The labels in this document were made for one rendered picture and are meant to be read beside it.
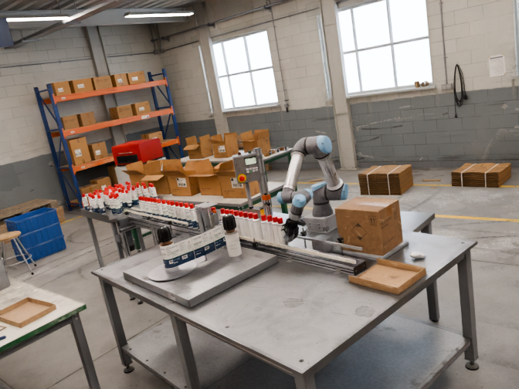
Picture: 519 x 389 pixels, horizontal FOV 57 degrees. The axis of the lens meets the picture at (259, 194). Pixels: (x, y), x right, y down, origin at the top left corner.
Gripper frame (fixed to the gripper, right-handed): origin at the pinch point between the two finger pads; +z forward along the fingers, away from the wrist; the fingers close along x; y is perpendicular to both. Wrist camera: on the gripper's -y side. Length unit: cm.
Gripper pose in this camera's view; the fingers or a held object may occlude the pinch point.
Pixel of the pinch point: (290, 240)
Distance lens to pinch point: 304.2
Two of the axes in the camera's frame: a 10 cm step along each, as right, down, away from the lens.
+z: -1.8, 8.0, 5.8
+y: -7.3, 2.8, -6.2
